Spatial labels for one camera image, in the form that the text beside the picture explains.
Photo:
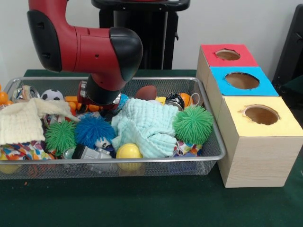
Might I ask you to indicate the large green spiky ball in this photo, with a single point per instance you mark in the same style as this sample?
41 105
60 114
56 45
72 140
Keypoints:
60 138

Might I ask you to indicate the plain yellow ball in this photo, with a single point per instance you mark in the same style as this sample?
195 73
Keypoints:
129 152

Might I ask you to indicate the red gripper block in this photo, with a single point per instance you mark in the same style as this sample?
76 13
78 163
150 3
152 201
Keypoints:
109 107

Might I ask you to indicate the shallow clear mesh bin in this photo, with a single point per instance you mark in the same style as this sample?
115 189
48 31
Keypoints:
71 169

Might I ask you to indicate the mint ribbed cloth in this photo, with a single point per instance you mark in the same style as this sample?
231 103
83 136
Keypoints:
146 123

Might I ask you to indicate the wooden box with three holes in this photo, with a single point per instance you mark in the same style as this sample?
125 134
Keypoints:
260 153

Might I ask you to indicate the clear packet with blue print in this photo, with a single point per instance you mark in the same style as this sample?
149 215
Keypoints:
88 115

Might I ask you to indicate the small brown football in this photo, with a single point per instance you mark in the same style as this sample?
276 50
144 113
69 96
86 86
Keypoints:
146 92

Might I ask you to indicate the black upright panel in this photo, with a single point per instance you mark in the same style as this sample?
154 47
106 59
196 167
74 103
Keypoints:
291 47

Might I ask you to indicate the cream ribbed cloth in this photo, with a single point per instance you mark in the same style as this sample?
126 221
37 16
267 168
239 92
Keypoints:
21 120

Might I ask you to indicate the small soccer ball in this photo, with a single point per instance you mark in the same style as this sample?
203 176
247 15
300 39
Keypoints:
52 95

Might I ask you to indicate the long orange block with holes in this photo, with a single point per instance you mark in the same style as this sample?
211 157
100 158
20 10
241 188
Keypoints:
71 100

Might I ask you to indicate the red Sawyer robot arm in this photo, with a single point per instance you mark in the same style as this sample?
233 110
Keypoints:
94 52

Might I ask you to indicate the blue spiky toy with face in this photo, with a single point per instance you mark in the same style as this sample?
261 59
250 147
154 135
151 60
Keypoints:
93 130

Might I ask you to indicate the colourful globe ball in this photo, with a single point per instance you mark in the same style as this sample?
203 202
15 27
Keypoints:
124 100

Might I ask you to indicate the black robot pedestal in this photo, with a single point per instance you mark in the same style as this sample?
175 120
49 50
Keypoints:
154 23

